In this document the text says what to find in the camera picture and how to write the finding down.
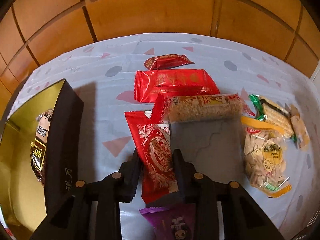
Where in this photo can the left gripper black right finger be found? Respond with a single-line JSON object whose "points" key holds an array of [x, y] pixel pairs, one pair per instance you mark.
{"points": [[184, 172]]}

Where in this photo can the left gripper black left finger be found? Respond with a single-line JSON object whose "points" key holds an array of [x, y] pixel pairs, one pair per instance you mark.
{"points": [[130, 174]]}

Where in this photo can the red white wafer packet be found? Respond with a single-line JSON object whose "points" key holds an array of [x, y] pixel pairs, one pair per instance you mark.
{"points": [[152, 141]]}

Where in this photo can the purple pastry packet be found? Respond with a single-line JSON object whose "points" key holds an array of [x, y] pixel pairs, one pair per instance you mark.
{"points": [[171, 222]]}

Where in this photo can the puffed rice bar packet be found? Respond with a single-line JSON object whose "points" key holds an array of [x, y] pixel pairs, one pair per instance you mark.
{"points": [[199, 108]]}

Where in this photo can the yellow nut snack bag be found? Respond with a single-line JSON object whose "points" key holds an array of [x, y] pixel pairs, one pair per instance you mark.
{"points": [[264, 148]]}

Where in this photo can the bright red snack packet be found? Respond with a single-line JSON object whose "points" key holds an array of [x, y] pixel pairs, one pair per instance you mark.
{"points": [[172, 82]]}

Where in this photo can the brown coffee snack packet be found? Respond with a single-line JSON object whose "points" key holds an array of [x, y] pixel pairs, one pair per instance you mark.
{"points": [[39, 145]]}

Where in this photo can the green edged cracker packet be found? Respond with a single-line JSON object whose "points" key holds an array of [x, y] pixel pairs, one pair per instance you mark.
{"points": [[274, 114]]}

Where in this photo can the small dark red packet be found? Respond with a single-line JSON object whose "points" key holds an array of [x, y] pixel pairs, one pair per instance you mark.
{"points": [[166, 62]]}

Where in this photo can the beige pastry packet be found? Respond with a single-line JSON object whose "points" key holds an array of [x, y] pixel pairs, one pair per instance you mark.
{"points": [[301, 137]]}

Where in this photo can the patterned white tablecloth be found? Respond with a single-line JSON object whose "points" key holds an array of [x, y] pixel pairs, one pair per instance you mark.
{"points": [[103, 75]]}

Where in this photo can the gold metal tin box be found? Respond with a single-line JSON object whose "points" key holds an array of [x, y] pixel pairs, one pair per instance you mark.
{"points": [[24, 201]]}

